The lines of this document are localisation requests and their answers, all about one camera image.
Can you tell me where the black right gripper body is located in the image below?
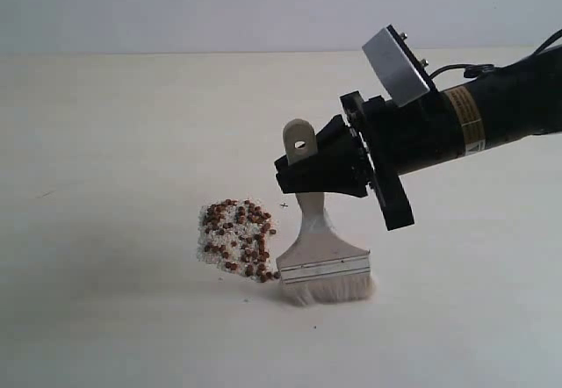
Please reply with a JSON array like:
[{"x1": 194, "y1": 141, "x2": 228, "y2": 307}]
[{"x1": 340, "y1": 90, "x2": 465, "y2": 231}]

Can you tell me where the white paint brush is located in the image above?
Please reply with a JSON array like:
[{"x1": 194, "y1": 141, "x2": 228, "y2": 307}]
[{"x1": 275, "y1": 118, "x2": 378, "y2": 306}]

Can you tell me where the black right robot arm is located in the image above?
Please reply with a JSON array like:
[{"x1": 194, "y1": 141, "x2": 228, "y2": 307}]
[{"x1": 275, "y1": 47, "x2": 561, "y2": 230}]

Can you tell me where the pile of brown pellets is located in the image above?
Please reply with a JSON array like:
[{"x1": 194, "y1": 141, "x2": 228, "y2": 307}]
[{"x1": 197, "y1": 198, "x2": 281, "y2": 283}]

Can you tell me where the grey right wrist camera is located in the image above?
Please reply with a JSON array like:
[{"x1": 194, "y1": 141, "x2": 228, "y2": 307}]
[{"x1": 362, "y1": 25, "x2": 436, "y2": 107}]

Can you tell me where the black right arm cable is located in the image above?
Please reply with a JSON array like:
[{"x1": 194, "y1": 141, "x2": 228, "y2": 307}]
[{"x1": 428, "y1": 27, "x2": 562, "y2": 83}]

